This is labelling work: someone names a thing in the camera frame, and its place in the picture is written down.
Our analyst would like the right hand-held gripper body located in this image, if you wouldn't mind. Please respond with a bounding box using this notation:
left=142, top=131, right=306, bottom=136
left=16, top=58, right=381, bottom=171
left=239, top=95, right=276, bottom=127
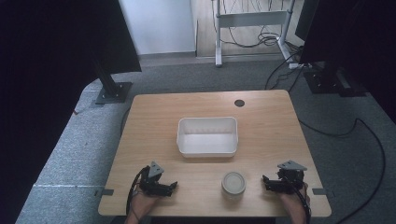
left=276, top=160, right=308, bottom=194

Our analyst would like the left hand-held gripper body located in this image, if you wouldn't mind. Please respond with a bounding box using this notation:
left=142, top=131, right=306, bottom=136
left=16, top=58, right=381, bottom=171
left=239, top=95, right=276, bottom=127
left=138, top=161, right=165, bottom=197

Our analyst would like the white plastic bin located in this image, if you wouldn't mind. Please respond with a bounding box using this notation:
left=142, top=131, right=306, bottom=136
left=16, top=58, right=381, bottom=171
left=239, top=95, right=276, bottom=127
left=176, top=116, right=239, bottom=159

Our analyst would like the person's left hand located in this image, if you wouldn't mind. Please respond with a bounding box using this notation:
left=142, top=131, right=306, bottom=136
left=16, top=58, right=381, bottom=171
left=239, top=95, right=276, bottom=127
left=128, top=189, right=161, bottom=219

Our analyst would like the black metal stand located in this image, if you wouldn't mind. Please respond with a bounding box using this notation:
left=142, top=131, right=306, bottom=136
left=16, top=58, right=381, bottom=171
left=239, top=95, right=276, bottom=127
left=303, top=61, right=368, bottom=98
left=92, top=57, right=134, bottom=105

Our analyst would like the white power strip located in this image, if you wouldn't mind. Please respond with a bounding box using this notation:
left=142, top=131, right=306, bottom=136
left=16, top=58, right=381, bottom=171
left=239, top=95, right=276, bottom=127
left=288, top=62, right=314, bottom=70

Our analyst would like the black curtain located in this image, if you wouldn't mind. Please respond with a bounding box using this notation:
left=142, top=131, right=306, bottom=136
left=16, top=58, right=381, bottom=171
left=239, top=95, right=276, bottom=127
left=0, top=0, right=143, bottom=224
left=299, top=0, right=396, bottom=125

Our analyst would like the black monitor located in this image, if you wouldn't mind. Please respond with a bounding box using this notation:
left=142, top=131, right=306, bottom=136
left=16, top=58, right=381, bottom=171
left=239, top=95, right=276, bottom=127
left=294, top=0, right=320, bottom=42

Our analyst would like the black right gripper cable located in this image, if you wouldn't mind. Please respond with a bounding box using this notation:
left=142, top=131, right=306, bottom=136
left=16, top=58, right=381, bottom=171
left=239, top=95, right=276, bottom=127
left=290, top=182, right=313, bottom=224

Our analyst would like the grey table edge bracket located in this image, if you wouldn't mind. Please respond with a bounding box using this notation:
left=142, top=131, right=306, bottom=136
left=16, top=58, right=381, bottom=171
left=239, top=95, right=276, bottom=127
left=93, top=188, right=115, bottom=198

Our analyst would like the long black floor cable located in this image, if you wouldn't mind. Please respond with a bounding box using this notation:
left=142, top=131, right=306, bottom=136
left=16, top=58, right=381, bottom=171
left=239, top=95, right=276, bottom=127
left=298, top=117, right=388, bottom=224

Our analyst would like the black power strip cable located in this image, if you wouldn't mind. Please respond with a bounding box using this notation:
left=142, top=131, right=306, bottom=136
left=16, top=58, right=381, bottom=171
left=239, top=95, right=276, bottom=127
left=263, top=46, right=304, bottom=93

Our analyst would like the bundle of black cables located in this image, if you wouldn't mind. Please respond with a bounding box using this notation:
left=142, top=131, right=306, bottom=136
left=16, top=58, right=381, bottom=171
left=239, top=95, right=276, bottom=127
left=221, top=0, right=283, bottom=49

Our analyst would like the white desk frame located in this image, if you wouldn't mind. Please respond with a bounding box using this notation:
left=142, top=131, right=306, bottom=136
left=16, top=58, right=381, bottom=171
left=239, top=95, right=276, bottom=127
left=212, top=0, right=301, bottom=68

